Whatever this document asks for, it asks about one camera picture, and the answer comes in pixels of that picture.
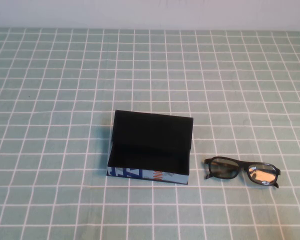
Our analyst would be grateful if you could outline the green checked tablecloth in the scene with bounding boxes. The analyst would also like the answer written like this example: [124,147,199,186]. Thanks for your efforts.
[0,26,300,240]

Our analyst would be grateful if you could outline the black printed glasses case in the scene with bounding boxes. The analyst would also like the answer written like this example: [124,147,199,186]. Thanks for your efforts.
[106,109,195,187]

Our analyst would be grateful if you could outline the black framed glasses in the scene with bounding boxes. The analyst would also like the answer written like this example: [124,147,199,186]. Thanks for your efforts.
[203,156,282,189]

